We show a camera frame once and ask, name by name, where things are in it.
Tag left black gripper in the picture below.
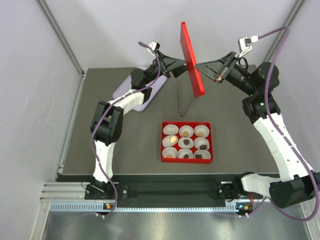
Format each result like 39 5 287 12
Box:
144 49 190 86

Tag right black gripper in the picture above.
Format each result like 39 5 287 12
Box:
195 51 257 97

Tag metal tongs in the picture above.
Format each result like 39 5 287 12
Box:
177 78 195 118

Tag red box lid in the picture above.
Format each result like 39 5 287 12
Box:
180 21 205 98

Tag cream white chocolate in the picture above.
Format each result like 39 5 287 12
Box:
170 135 177 144

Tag dark round chocolate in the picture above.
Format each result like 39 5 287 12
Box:
183 139 190 145

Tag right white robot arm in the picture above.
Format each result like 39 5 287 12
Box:
195 51 320 209

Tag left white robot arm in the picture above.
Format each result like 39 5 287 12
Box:
90 50 187 199

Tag red chocolate box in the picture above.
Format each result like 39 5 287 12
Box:
160 121 215 164

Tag lavender plastic tray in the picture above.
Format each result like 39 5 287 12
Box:
110 75 167 112

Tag white paper cup top-right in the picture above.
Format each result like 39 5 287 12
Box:
194 125 210 138

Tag white paper cup top-middle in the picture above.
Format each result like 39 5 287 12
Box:
179 125 194 138

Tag white paper cup top-left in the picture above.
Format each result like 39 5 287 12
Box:
162 124 179 135

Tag white paper cup middle-right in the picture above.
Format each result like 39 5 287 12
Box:
193 137 210 151

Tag white paper cup middle-left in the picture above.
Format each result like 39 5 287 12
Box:
162 135 178 148

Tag white paper cup centre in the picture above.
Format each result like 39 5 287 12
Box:
178 137 194 149

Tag white paper cup bottom-left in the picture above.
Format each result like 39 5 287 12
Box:
161 147 178 159

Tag white paper cup bottom-right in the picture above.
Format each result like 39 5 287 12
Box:
194 149 212 160

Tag white paper cup bottom-middle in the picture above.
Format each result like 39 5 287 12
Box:
177 148 194 160

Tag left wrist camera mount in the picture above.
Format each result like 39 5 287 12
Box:
147 41 161 57

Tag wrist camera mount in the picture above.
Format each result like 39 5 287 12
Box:
237 35 259 58
147 41 161 57

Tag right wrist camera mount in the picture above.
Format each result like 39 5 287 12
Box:
237 35 259 58

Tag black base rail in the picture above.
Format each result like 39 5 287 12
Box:
84 173 248 208

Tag grey slotted cable duct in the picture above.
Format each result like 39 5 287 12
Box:
50 202 252 213

